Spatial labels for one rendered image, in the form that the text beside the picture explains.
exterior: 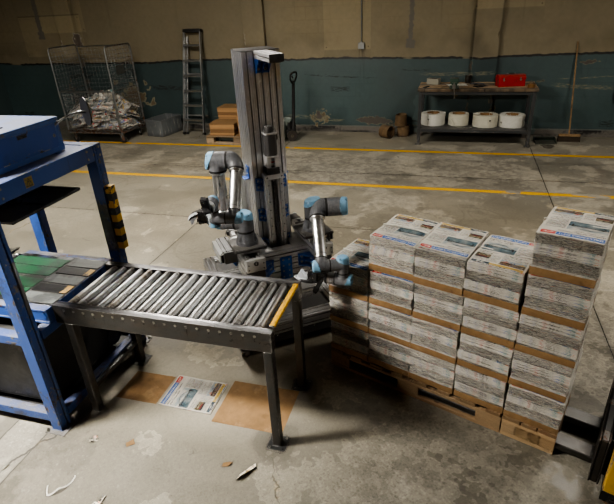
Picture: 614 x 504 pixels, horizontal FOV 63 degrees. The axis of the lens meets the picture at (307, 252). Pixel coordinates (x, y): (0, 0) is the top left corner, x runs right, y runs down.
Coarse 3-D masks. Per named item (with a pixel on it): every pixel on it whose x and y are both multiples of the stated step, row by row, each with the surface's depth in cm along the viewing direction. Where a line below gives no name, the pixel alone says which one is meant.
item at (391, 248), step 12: (384, 228) 297; (372, 240) 290; (384, 240) 285; (396, 240) 282; (408, 240) 282; (420, 240) 281; (372, 252) 294; (384, 252) 289; (396, 252) 284; (408, 252) 279; (384, 264) 293; (396, 264) 288; (408, 264) 283
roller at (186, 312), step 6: (210, 282) 303; (216, 282) 307; (204, 288) 296; (210, 288) 300; (198, 294) 290; (204, 294) 293; (192, 300) 285; (198, 300) 287; (186, 306) 280; (192, 306) 281; (186, 312) 275
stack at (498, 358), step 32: (352, 256) 317; (352, 288) 313; (384, 288) 299; (416, 288) 285; (352, 320) 324; (384, 320) 307; (416, 320) 293; (448, 320) 281; (480, 320) 268; (512, 320) 257; (384, 352) 319; (416, 352) 303; (448, 352) 289; (480, 352) 277; (512, 352) 265; (384, 384) 330; (416, 384) 313; (448, 384) 299; (480, 384) 285; (480, 416) 294
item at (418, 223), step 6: (396, 216) 312; (402, 216) 311; (408, 216) 311; (390, 222) 305; (396, 222) 304; (402, 222) 304; (408, 222) 303; (414, 222) 303; (420, 222) 302; (426, 222) 302; (432, 222) 302; (420, 228) 295; (426, 228) 295; (432, 228) 294
